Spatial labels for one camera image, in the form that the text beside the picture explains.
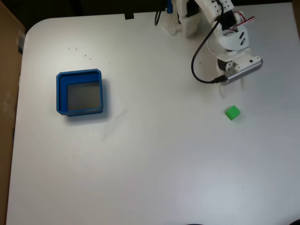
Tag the green cube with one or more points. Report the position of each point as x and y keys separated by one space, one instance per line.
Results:
x=232 y=113

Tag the blue square box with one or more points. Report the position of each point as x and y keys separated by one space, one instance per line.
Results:
x=61 y=93

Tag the blue clamp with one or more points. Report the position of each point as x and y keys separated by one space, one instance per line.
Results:
x=169 y=9

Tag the black tape piece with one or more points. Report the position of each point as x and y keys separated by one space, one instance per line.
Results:
x=129 y=16

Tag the silver camera box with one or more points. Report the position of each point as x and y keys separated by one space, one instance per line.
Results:
x=243 y=71

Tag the white perforated base plate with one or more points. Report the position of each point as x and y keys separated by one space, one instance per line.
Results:
x=171 y=23

